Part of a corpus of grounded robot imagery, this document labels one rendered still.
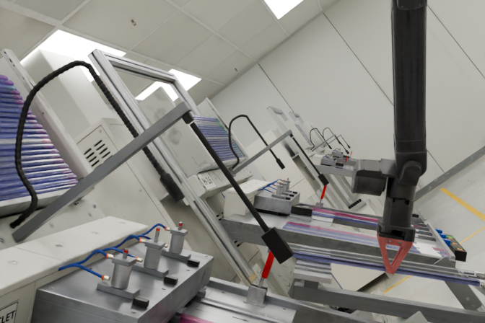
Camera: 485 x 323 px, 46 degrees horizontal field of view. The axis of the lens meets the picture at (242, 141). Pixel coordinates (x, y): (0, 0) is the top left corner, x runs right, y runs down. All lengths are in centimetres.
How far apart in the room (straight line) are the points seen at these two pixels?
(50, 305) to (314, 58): 789
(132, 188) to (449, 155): 691
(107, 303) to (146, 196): 118
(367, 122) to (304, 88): 104
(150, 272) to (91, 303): 16
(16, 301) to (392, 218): 74
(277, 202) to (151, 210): 49
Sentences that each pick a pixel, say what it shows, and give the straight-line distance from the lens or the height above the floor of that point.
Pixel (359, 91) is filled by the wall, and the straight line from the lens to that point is 841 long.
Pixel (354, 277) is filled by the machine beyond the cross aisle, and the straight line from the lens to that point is 545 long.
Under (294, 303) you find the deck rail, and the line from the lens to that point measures 103.
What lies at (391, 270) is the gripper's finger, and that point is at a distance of 122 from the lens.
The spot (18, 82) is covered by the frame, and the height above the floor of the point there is 165.
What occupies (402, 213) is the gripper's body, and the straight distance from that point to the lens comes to 119.
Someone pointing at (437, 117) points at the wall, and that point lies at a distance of 845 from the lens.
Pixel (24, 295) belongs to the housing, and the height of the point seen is 125.
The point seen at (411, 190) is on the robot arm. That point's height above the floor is 103.
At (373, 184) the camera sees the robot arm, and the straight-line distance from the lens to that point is 117.
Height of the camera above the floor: 117
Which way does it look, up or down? 7 degrees up
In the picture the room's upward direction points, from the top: 35 degrees counter-clockwise
